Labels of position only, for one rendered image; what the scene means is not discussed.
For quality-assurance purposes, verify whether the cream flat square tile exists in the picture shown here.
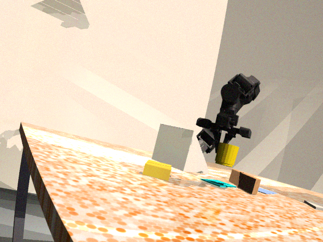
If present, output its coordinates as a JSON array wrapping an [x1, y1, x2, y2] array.
[[304, 200, 323, 211]]

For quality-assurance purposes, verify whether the yellow cup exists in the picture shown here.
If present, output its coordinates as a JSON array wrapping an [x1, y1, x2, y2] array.
[[215, 142, 239, 167]]

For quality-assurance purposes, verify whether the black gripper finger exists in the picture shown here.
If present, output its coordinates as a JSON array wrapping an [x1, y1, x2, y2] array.
[[210, 130, 221, 153], [223, 133, 236, 144]]

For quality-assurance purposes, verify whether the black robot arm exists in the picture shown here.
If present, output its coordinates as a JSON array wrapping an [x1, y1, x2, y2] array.
[[196, 73, 260, 153]]

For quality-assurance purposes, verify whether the yellow rectangular block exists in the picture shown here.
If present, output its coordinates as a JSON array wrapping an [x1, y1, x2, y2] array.
[[143, 160, 172, 180]]

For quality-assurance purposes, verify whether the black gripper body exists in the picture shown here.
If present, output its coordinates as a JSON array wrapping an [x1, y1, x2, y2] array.
[[196, 105, 251, 138]]

